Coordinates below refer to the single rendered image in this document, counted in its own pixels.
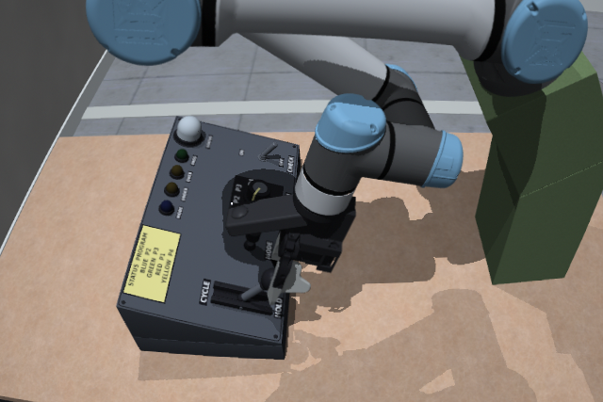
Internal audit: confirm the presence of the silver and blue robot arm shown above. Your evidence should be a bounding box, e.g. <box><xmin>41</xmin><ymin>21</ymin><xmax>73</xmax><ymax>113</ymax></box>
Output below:
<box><xmin>86</xmin><ymin>0</ymin><xmax>588</xmax><ymax>236</ymax></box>

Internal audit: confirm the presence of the dark grey control console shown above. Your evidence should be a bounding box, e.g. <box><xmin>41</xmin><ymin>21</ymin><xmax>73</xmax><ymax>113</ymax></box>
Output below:
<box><xmin>116</xmin><ymin>116</ymin><xmax>301</xmax><ymax>360</ymax></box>

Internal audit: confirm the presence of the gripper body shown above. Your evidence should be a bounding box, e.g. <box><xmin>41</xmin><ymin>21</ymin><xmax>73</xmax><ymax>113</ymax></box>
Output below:
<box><xmin>278</xmin><ymin>191</ymin><xmax>356</xmax><ymax>273</ymax></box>

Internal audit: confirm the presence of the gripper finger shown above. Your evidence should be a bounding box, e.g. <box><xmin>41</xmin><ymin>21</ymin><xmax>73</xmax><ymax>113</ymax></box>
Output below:
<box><xmin>267</xmin><ymin>249</ymin><xmax>311</xmax><ymax>305</ymax></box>
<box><xmin>271</xmin><ymin>230</ymin><xmax>281</xmax><ymax>267</ymax></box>

